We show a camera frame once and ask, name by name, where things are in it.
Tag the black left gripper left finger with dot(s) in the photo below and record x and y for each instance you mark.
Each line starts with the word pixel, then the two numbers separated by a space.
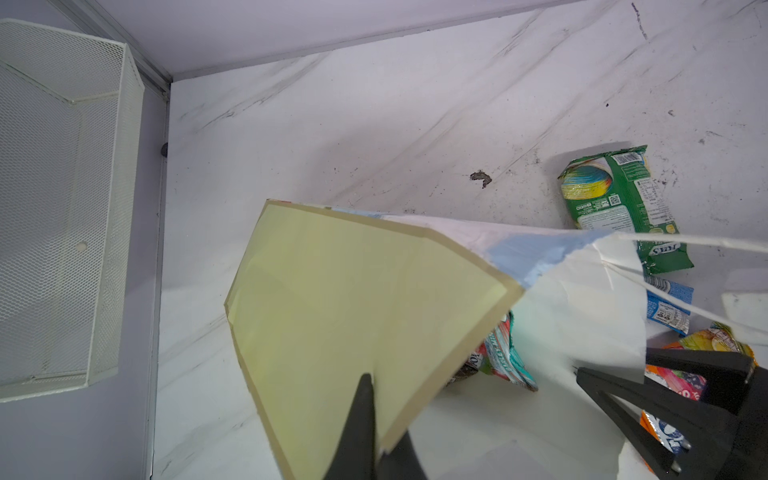
pixel 355 454

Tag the blue snack packet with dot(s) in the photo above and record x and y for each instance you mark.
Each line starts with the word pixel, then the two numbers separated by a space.
pixel 665 313

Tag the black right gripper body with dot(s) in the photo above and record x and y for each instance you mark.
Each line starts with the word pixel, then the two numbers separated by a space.
pixel 744 432

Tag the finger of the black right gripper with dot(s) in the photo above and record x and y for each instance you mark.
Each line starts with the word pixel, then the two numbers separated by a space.
pixel 624 401
pixel 696 366

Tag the white printed paper bag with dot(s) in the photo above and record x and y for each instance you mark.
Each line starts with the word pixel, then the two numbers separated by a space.
pixel 323 296

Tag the green candy bag right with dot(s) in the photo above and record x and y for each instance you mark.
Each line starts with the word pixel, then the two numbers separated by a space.
pixel 615 191

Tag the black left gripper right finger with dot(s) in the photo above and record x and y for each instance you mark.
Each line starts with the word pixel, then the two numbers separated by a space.
pixel 401 463

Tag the teal Fox's candy bag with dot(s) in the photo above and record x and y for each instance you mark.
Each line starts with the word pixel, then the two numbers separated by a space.
pixel 497 356

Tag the white mesh shelf lower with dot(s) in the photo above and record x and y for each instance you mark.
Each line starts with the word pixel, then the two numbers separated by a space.
pixel 71 108

